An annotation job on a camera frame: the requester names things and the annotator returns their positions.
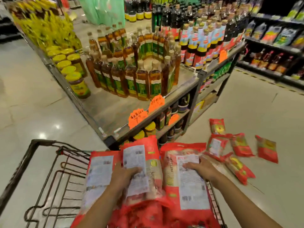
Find person's left hand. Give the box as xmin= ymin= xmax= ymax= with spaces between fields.
xmin=108 ymin=162 xmax=143 ymax=200

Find person's right hand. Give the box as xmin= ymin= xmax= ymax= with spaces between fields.
xmin=182 ymin=156 xmax=223 ymax=188

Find large red white-label packet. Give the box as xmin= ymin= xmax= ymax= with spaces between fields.
xmin=119 ymin=136 xmax=165 ymax=207
xmin=160 ymin=142 xmax=213 ymax=212
xmin=79 ymin=151 xmax=123 ymax=215

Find person's left forearm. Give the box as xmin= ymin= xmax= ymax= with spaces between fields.
xmin=79 ymin=187 xmax=126 ymax=228

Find person's right forearm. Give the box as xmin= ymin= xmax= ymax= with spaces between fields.
xmin=209 ymin=174 xmax=283 ymax=228

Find small red yellow snack packet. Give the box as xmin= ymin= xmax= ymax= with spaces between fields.
xmin=205 ymin=134 xmax=232 ymax=162
xmin=229 ymin=133 xmax=255 ymax=157
xmin=223 ymin=152 xmax=256 ymax=186
xmin=255 ymin=135 xmax=279 ymax=164
xmin=209 ymin=118 xmax=226 ymax=135

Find heap of red bags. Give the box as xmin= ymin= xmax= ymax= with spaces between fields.
xmin=71 ymin=196 xmax=222 ymax=228

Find orange price tag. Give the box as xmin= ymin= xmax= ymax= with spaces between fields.
xmin=218 ymin=49 xmax=228 ymax=64
xmin=128 ymin=108 xmax=149 ymax=130
xmin=168 ymin=113 xmax=180 ymax=126
xmin=148 ymin=94 xmax=166 ymax=114

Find row of lower-shelf dark bottles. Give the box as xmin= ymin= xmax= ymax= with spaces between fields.
xmin=155 ymin=94 xmax=190 ymax=143

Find metal display shelf unit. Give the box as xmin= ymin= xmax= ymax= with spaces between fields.
xmin=7 ymin=2 xmax=247 ymax=150

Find group of amber oil bottles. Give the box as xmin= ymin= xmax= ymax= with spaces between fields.
xmin=85 ymin=22 xmax=182 ymax=101

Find row of green packs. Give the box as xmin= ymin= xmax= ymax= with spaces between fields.
xmin=199 ymin=61 xmax=232 ymax=93

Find row of yellow-lid jars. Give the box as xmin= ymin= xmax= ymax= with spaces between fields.
xmin=46 ymin=46 xmax=92 ymax=99

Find black metal shopping cart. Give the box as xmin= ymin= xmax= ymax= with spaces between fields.
xmin=0 ymin=139 xmax=227 ymax=228

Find group of red-blue label bottles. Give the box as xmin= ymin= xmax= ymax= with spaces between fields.
xmin=179 ymin=5 xmax=250 ymax=70

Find row of red sauce bottles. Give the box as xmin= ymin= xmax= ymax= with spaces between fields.
xmin=250 ymin=48 xmax=295 ymax=74

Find group of dark glass bottles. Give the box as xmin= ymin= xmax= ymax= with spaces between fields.
xmin=152 ymin=2 xmax=182 ymax=37

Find row of dark yellow-label bottles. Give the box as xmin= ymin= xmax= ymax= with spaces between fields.
xmin=123 ymin=0 xmax=152 ymax=23

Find row of colourful pouches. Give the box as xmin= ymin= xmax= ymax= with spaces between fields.
xmin=244 ymin=20 xmax=304 ymax=49

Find green plastic bags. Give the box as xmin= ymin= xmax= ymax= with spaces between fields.
xmin=77 ymin=0 xmax=126 ymax=29

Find group of yellow bottles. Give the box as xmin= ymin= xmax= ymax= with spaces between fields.
xmin=8 ymin=0 xmax=83 ymax=53

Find black wall shelf unit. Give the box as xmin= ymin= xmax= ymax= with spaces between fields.
xmin=236 ymin=0 xmax=304 ymax=90

